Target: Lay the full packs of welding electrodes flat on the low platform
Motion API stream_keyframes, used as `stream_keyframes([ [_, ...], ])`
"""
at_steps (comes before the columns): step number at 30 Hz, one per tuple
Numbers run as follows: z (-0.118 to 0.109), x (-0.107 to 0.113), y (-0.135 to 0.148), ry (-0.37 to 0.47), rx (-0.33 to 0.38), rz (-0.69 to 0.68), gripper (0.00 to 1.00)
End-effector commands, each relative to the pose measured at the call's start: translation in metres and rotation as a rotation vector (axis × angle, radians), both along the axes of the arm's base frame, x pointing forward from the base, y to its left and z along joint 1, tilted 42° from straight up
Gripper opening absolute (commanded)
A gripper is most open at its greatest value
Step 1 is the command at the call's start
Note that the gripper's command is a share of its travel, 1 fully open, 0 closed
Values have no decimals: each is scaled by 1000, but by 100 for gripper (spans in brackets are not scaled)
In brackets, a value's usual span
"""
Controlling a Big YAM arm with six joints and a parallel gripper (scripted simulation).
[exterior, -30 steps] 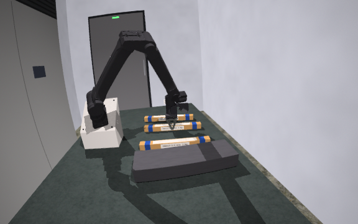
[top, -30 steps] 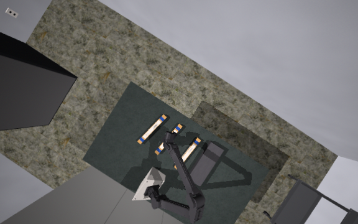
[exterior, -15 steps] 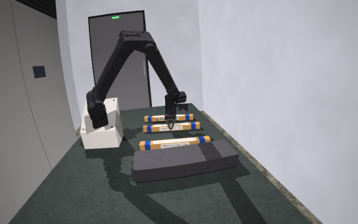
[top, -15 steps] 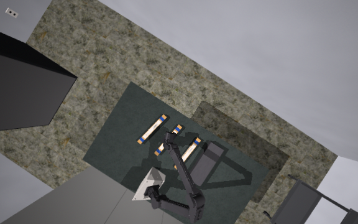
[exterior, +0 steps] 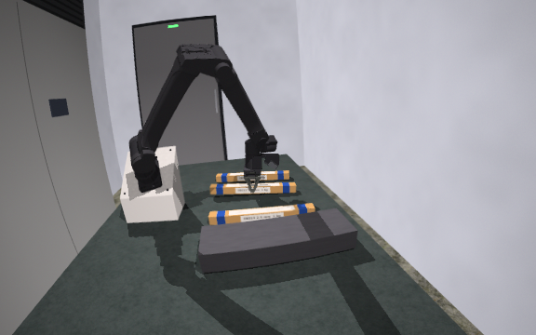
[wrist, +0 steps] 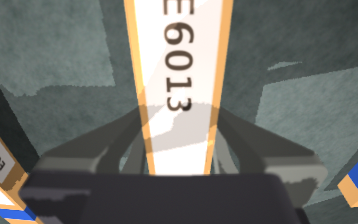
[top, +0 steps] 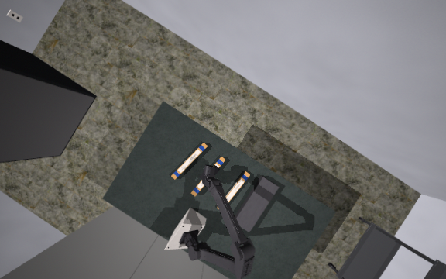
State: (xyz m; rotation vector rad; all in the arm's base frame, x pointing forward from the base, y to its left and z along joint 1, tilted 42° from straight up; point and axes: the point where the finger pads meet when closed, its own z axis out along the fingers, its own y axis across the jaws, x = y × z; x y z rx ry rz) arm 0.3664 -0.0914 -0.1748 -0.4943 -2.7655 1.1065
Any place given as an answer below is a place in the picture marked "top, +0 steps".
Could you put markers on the orange pack with white label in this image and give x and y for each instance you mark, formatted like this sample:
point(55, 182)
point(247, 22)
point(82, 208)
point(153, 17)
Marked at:
point(237, 186)

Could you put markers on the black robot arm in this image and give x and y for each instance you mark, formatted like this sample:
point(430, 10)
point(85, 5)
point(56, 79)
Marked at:
point(235, 263)

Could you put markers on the white welding electrode pack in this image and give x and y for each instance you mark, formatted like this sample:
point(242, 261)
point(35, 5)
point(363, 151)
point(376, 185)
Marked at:
point(189, 161)

